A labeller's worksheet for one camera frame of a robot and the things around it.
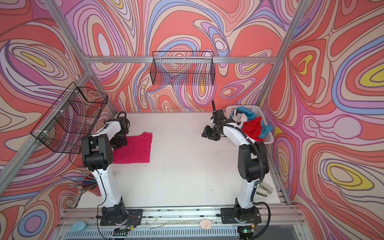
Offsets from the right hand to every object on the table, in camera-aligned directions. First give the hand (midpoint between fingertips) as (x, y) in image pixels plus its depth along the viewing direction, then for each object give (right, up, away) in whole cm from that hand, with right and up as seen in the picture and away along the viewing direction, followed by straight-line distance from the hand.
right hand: (206, 138), depth 93 cm
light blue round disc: (-63, -40, -24) cm, 78 cm away
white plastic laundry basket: (+40, +1, +2) cm, 40 cm away
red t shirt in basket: (+31, +6, +4) cm, 32 cm away
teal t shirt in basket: (+34, +16, +15) cm, 41 cm away
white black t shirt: (+25, +14, +14) cm, 32 cm away
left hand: (-58, -6, +3) cm, 58 cm away
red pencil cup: (-63, -22, -16) cm, 69 cm away
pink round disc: (-3, -39, -24) cm, 45 cm away
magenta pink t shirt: (-45, -7, +3) cm, 46 cm away
